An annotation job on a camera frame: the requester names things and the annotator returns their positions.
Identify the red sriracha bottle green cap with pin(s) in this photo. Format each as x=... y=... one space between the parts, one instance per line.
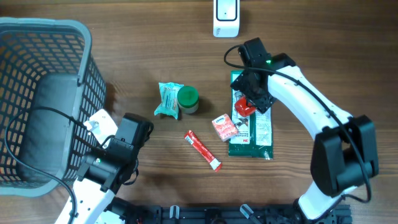
x=244 y=108

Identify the teal white tissue packet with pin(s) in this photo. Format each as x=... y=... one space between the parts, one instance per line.
x=169 y=102

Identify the white barcode scanner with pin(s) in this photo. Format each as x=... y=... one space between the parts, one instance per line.
x=226 y=18

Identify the grey plastic shopping basket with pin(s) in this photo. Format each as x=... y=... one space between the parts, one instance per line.
x=50 y=85

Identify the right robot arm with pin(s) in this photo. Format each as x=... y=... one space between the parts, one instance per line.
x=344 y=154

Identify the green lid white jar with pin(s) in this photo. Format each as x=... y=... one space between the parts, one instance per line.
x=188 y=99

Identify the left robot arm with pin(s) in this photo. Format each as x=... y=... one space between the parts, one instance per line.
x=105 y=168

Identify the green 3M gloves package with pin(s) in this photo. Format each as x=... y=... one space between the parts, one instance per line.
x=255 y=137

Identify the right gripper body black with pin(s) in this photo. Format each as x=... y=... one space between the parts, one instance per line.
x=256 y=96

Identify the long red snack stick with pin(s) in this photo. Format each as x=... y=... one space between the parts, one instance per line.
x=193 y=140

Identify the small red candy box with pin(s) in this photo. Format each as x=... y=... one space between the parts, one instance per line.
x=224 y=127

